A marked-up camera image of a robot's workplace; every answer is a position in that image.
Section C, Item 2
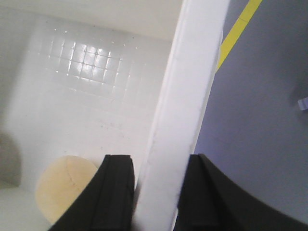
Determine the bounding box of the yellow floor tape line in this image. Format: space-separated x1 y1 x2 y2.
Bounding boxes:
216 0 263 72

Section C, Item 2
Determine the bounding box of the white Totelife plastic crate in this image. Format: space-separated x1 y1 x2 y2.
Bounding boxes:
0 0 230 231

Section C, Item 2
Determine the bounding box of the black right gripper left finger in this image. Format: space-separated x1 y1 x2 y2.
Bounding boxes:
50 155 134 231

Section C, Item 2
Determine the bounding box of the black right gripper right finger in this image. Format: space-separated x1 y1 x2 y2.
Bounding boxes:
174 154 308 231

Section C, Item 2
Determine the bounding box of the grey smiley plush ball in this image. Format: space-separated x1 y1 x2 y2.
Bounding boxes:
0 133 22 186

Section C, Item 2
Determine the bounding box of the yellow plush burger toy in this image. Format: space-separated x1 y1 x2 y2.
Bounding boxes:
35 155 98 224

